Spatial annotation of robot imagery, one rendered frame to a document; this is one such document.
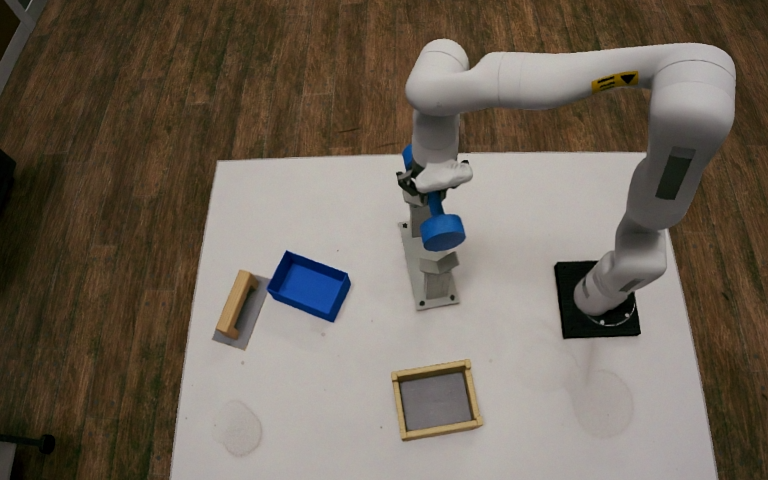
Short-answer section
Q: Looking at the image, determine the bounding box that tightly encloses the tan rectangular wooden frame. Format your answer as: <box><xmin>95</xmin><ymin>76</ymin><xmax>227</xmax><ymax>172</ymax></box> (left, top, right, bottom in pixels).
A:
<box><xmin>391</xmin><ymin>360</ymin><xmax>480</xmax><ymax>442</ymax></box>

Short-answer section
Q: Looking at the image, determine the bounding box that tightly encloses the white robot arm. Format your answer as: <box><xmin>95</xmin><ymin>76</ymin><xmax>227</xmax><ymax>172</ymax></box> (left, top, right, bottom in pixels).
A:
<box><xmin>405</xmin><ymin>39</ymin><xmax>736</xmax><ymax>316</ymax></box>

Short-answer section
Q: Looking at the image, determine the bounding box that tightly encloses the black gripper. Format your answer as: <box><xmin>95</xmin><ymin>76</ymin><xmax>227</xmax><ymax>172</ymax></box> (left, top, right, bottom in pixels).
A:
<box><xmin>396</xmin><ymin>156</ymin><xmax>460</xmax><ymax>205</ymax></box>

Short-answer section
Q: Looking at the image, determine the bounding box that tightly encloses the blue open bin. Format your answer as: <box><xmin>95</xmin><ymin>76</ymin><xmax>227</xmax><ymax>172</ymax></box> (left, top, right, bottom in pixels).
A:
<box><xmin>266</xmin><ymin>250</ymin><xmax>349</xmax><ymax>323</ymax></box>

